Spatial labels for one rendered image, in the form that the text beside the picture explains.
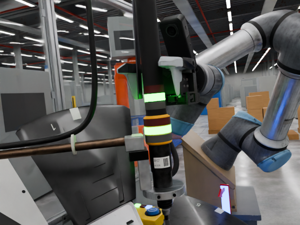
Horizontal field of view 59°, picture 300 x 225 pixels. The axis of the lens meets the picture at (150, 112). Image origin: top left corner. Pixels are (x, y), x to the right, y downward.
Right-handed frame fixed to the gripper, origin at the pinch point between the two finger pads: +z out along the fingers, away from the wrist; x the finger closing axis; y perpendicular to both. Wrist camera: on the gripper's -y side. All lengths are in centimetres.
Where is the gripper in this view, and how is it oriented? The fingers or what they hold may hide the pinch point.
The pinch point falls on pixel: (140, 63)
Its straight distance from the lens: 41.1
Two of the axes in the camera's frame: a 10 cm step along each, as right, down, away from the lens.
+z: -5.0, 0.9, -8.6
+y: 0.9, 9.9, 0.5
